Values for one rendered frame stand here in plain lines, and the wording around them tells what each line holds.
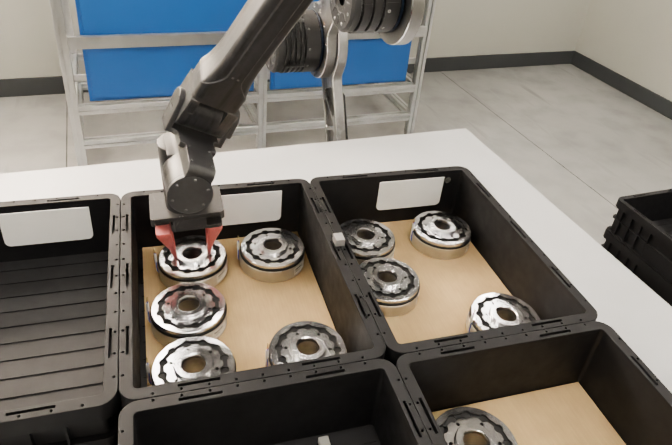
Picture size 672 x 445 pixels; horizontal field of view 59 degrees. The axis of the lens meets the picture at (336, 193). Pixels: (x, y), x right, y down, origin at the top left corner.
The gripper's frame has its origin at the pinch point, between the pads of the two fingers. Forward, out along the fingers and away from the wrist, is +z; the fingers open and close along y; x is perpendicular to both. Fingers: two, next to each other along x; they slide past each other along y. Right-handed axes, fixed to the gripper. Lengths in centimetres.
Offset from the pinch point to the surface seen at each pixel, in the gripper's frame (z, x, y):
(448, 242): 2.9, -4.1, 41.8
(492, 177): 22, 38, 77
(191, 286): 0.8, -7.1, -0.7
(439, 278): 5.7, -9.1, 38.4
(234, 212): -0.4, 7.4, 7.6
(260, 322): 4.1, -13.2, 8.2
